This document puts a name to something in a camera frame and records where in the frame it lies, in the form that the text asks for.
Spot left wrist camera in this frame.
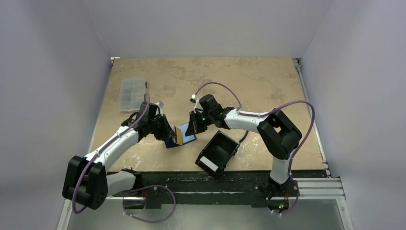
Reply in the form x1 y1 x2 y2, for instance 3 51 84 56
156 101 164 115

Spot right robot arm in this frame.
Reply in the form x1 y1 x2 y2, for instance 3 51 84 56
185 94 302 196

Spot clear plastic organizer box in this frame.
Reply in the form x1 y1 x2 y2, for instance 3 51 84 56
118 78 147 113

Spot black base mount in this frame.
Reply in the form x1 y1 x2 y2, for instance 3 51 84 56
141 170 285 209

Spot white card in tray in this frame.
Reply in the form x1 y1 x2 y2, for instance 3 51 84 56
200 156 218 172

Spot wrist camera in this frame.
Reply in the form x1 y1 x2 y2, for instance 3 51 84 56
156 101 164 115
190 94 202 111

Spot gold credit card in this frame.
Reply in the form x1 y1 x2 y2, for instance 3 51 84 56
174 126 183 146

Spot black plastic tray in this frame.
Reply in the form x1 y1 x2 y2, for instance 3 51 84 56
195 131 240 179

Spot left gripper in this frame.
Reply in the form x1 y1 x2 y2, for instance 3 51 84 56
148 113 176 140

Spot blue card holder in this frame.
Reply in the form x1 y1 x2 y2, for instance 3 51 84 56
164 123 197 149

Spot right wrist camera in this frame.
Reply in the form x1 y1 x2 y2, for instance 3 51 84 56
190 94 202 111

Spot blue handled pliers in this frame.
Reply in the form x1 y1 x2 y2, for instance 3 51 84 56
238 131 249 143

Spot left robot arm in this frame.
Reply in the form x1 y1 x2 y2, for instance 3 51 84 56
62 102 176 210

